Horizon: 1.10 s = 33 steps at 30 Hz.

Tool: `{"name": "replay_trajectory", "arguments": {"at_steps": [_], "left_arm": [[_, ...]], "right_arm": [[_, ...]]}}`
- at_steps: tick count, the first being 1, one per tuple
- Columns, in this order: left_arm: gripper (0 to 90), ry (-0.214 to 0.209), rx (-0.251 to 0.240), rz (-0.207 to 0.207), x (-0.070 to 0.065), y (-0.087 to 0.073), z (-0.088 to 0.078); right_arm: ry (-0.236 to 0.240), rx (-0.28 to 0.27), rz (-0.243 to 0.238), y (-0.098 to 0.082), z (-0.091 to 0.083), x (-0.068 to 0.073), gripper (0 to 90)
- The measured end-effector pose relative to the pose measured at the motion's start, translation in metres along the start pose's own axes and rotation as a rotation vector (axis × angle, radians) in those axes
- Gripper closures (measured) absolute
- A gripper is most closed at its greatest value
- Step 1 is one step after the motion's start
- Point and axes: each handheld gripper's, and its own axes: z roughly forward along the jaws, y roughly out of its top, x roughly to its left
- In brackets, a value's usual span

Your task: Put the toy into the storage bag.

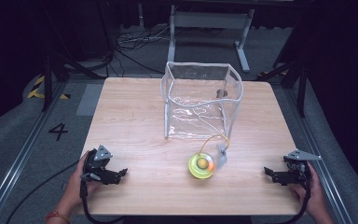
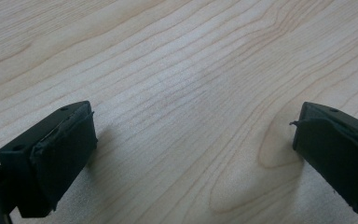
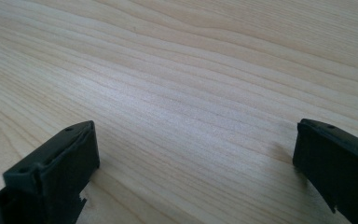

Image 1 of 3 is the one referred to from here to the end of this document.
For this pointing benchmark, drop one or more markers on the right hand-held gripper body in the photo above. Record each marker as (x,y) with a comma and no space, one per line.
(298,169)

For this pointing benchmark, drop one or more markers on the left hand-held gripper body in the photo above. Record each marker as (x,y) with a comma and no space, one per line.
(97,165)

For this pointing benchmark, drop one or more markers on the yellow-green gyro ball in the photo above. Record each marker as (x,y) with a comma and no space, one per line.
(200,166)

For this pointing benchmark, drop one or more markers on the clear plastic bag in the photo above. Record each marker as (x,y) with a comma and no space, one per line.
(199,102)

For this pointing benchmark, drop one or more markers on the person's right hand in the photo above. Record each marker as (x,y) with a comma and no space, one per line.
(315,193)

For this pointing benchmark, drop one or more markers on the person's left hand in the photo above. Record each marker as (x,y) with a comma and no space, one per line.
(74,186)

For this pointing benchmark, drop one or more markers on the clear plastic tag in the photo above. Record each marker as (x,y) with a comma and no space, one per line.
(221,155)

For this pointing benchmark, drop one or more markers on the black tripod stand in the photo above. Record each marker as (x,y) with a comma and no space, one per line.
(301,90)
(48,81)

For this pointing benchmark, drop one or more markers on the dark round table grommet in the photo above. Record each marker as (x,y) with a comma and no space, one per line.
(222,92)

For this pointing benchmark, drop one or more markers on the yellow and black floor tape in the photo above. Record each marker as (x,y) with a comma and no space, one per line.
(37,90)

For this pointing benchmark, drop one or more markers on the grey metal stand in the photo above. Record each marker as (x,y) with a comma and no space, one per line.
(209,20)

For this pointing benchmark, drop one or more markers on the aluminium floor rail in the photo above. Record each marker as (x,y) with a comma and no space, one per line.
(21,155)
(317,149)

